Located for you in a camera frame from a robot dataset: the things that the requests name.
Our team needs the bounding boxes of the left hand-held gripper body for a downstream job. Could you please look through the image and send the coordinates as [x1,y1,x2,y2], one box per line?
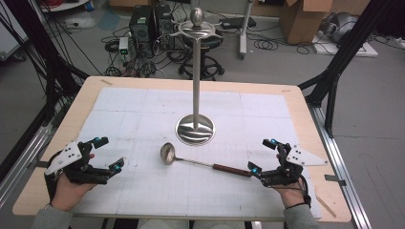
[44,140,111,186]

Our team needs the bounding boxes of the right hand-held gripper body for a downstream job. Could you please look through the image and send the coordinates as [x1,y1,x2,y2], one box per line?
[259,142,330,188]

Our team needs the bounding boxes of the steel ladle with wooden handle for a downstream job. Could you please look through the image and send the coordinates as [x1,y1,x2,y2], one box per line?
[160,141,254,178]

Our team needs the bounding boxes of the steel utensil stand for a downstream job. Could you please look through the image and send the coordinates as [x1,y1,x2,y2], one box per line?
[169,7,224,147]

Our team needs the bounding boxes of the person's right hand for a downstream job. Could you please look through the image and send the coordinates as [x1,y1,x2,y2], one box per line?
[273,178,309,210]

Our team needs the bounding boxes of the person's left hand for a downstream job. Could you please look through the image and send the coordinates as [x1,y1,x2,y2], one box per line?
[51,176,97,213]

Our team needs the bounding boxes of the white grid mat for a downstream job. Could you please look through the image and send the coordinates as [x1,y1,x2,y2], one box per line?
[71,86,323,220]

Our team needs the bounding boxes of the thin wooden stick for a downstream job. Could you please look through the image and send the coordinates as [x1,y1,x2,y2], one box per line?
[314,193,337,219]

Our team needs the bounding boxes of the person's grey clothing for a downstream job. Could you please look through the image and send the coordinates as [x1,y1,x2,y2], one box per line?
[137,219,246,229]

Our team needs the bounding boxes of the small white electronic box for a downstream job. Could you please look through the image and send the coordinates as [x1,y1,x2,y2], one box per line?
[117,36,130,55]

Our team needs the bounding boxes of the black rolling stool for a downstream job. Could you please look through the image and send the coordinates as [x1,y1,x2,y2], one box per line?
[177,33,225,81]

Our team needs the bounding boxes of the white metal stand leg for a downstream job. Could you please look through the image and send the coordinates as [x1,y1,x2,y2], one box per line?
[238,0,256,60]

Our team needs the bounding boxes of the black computer tower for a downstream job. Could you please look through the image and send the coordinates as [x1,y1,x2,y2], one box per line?
[128,5,157,45]
[154,3,175,43]

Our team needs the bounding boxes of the black flat device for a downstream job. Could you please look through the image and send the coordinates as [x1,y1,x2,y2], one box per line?
[219,16,258,31]

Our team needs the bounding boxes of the cardboard box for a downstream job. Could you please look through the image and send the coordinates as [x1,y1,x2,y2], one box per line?
[279,0,336,46]

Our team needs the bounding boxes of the white flat board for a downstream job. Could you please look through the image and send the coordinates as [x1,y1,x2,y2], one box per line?
[310,31,380,58]

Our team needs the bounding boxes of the white cabinet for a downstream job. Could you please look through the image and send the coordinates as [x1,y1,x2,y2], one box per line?
[0,0,31,62]

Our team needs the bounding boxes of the grey rounded device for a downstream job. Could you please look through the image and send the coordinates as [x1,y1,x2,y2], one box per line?
[319,11,359,44]

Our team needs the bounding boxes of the grey metal bracket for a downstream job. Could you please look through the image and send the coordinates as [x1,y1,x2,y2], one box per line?
[26,159,50,170]
[324,174,348,187]

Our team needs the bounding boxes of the aluminium rail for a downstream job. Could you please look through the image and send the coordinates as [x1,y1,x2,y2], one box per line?
[306,103,374,229]
[0,123,54,208]

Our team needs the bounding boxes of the tangle of black cables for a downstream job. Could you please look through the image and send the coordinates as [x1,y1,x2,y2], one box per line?
[100,27,180,79]

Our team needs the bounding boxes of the black frame strut with cables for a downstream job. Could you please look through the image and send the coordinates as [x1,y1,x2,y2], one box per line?
[0,0,91,126]

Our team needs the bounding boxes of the coiled black cable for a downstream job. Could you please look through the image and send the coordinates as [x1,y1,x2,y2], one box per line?
[253,37,279,51]

